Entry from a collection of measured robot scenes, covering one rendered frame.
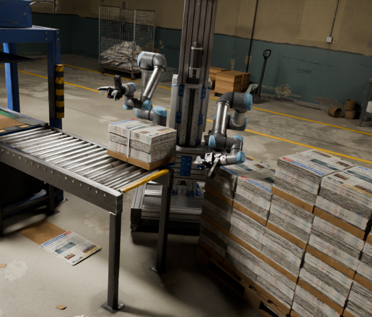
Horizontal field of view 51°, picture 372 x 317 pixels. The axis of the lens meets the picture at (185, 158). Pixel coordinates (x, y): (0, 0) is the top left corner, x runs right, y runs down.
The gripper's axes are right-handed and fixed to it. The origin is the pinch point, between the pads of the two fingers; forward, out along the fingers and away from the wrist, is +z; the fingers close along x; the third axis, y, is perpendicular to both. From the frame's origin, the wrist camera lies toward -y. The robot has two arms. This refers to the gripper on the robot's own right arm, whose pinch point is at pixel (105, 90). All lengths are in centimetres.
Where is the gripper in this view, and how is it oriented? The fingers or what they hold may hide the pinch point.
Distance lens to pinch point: 268.3
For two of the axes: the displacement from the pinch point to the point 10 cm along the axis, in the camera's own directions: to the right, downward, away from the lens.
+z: -4.2, 2.9, -8.6
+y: -2.2, 8.9, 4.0
